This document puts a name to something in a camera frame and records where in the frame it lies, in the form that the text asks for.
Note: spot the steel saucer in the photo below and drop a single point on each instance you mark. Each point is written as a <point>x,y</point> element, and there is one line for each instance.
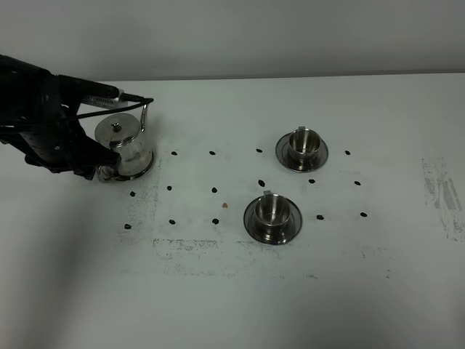
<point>273,236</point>
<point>282,154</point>

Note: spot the near steel teacup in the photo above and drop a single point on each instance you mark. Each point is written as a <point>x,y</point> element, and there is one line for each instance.
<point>272,210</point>

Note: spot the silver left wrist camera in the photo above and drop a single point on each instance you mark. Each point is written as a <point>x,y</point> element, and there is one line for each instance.
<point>90,93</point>

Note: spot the steel teacup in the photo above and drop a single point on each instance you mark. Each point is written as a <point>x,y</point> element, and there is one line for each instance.
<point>304,145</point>
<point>272,210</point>

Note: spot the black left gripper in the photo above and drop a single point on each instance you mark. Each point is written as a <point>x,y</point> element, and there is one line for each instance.
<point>33,121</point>

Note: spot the near steel saucer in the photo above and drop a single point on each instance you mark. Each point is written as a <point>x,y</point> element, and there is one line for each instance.
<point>273,236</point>

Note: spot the far steel saucer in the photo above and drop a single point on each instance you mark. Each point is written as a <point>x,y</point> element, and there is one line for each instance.
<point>282,154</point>

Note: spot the stainless steel teapot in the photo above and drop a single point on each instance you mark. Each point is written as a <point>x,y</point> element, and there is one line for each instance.
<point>125,135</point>

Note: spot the far steel teacup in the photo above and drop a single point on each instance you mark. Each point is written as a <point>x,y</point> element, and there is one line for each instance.
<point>304,145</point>

